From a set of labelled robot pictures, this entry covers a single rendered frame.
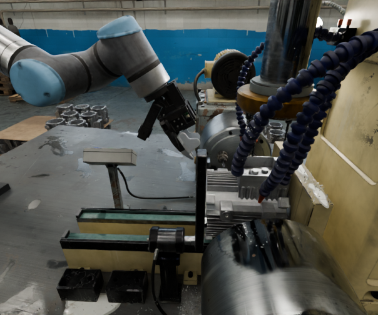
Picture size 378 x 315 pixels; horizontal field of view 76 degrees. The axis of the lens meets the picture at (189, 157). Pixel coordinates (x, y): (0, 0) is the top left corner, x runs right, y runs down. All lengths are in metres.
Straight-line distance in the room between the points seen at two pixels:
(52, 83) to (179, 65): 5.83
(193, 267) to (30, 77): 0.62
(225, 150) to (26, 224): 0.79
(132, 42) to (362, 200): 0.60
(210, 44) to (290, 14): 5.62
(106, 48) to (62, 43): 7.05
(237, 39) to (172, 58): 1.56
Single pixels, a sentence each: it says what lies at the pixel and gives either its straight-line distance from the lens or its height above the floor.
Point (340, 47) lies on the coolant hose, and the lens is 0.34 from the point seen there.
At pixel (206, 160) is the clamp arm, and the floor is 1.24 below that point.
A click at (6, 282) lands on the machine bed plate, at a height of 0.80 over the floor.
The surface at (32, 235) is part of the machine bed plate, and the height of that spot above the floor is 0.80.
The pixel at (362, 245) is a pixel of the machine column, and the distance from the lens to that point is 0.67.
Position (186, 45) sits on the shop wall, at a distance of 6.23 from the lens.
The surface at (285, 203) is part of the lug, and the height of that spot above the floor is 1.08.
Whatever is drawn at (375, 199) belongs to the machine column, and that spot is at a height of 1.16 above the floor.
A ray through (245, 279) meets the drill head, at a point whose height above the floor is 1.15.
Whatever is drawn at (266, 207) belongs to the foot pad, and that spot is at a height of 1.07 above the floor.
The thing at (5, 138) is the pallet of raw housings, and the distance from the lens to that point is 3.38.
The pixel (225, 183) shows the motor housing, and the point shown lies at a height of 1.10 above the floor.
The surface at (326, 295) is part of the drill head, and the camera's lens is 0.39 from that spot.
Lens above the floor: 1.46
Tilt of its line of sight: 29 degrees down
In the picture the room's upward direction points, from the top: straight up
